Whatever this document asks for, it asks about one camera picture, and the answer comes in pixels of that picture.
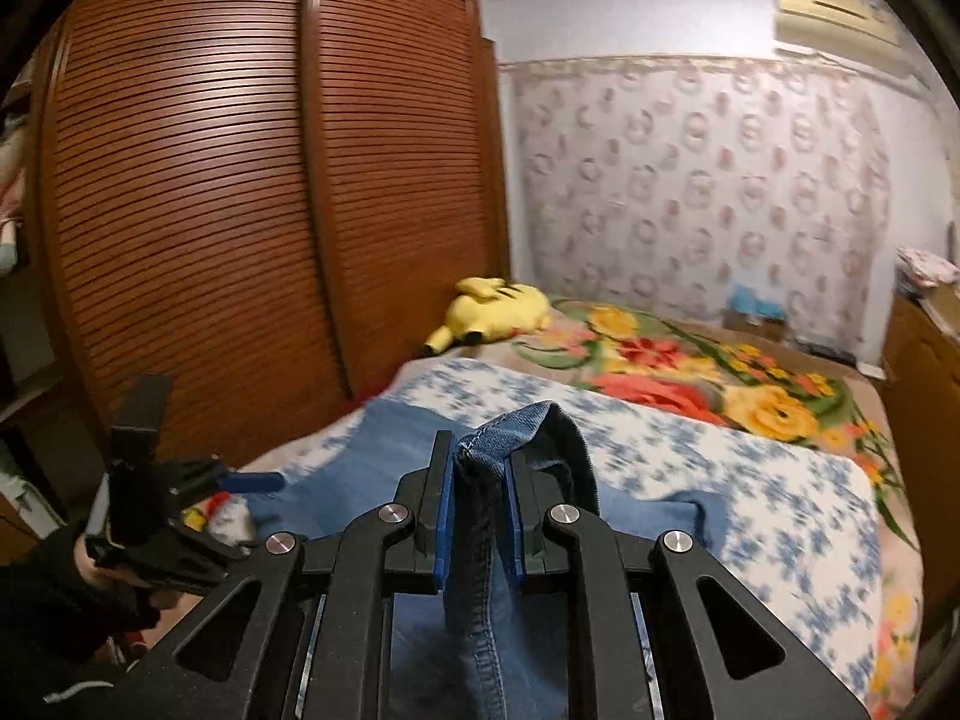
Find person's left hand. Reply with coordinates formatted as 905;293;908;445
73;532;162;608

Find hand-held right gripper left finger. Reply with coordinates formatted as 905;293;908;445
131;431;456;720

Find folded floral cloth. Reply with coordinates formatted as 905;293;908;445
896;244;960;292

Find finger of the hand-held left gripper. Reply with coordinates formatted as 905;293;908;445
222;469;283;497

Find person's left forearm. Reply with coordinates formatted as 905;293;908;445
0;521;162;720

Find white wall air conditioner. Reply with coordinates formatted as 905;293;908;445
772;0;931;87

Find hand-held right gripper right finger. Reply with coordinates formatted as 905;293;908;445
506;450;871;720

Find brown louvered wooden wardrobe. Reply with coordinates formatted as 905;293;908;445
22;0;512;466

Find colourful floral blanket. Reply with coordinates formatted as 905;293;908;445
469;298;927;713

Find white blue floral bedsheet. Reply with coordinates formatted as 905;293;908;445
247;358;882;706

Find wooden sideboard cabinet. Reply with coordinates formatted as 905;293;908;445
879;291;960;646

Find circle patterned sheer curtain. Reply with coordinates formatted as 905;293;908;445
499;54;893;338

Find blue item on box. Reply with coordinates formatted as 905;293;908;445
721;281;790;342

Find yellow plush toy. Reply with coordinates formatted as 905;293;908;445
424;277;554;357

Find blue denim pants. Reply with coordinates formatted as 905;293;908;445
244;399;732;720

